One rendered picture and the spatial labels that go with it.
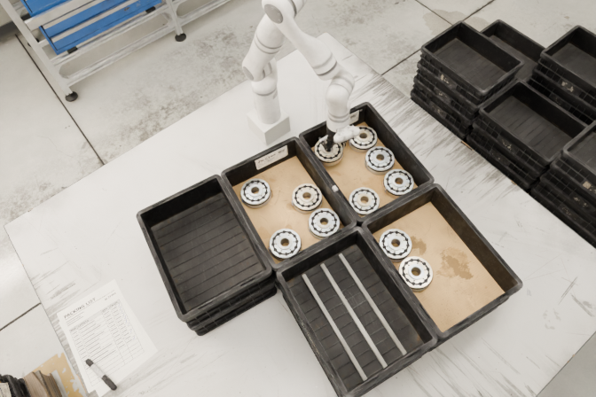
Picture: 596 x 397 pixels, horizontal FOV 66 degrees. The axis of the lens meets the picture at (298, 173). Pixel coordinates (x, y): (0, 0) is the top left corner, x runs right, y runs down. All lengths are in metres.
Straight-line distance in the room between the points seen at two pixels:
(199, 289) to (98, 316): 0.39
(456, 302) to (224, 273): 0.72
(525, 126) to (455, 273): 1.16
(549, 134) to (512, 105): 0.23
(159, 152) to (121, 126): 1.13
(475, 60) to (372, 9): 1.19
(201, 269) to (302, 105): 0.85
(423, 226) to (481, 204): 0.32
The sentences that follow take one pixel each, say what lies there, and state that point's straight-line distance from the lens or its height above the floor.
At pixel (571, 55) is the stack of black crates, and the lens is 2.78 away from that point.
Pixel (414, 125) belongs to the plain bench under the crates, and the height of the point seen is 0.70.
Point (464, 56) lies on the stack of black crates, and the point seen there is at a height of 0.49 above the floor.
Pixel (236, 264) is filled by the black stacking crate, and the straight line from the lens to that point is 1.53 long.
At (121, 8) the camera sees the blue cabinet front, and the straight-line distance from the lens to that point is 3.16.
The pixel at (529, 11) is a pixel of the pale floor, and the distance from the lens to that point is 3.77.
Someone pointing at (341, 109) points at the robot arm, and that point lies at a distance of 1.42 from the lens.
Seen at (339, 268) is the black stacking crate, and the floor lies 0.83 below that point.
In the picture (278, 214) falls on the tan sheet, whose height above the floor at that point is 0.83.
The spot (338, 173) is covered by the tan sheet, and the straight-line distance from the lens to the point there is 1.65.
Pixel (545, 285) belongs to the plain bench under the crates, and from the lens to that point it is 1.78.
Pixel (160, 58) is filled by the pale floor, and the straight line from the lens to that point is 3.38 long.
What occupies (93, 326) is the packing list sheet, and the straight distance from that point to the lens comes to 1.75.
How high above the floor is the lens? 2.24
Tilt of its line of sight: 59 degrees down
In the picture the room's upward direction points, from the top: 5 degrees counter-clockwise
